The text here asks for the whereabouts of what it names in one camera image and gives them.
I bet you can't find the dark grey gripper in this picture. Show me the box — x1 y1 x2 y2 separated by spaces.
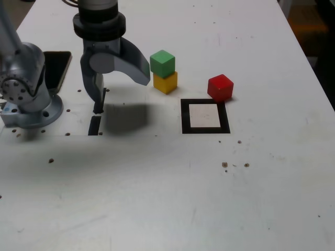
80 37 152 113

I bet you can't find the green cube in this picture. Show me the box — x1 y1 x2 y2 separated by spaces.
149 50 176 79

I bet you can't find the yellow cube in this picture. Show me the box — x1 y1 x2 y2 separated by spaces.
153 71 178 95

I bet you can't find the red cube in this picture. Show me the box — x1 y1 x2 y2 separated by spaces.
207 74 235 103

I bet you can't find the black tape square outline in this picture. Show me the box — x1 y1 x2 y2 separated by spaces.
180 98 231 134

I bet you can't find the black tape strip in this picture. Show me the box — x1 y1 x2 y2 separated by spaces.
87 87 107 136

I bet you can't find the black smartphone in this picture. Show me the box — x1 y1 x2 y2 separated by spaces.
43 51 72 94

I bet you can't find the orange background box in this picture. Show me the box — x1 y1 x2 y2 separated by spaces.
287 5 329 33

